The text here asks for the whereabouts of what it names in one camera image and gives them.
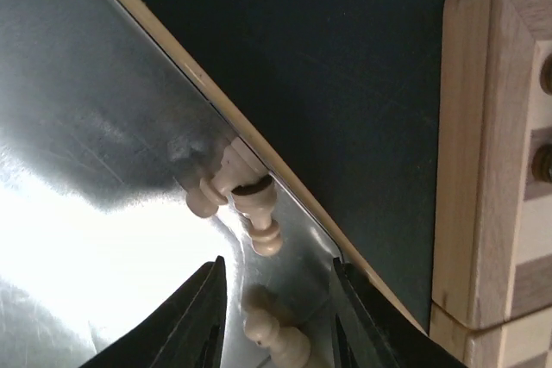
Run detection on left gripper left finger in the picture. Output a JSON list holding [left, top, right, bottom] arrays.
[[83, 256, 228, 368]]

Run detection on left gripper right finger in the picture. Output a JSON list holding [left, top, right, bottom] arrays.
[[329, 258, 465, 368]]

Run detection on white pawn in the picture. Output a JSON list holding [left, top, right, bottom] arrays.
[[243, 301, 312, 368]]

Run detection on wooden chess board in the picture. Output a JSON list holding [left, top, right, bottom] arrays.
[[430, 0, 551, 367]]

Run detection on pile of white pieces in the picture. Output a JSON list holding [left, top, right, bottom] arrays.
[[185, 138, 283, 257]]

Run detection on dark chess pieces group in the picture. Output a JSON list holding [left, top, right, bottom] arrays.
[[530, 55, 551, 184]]

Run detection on gold metal tin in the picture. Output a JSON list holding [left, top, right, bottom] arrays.
[[0, 0, 428, 368]]

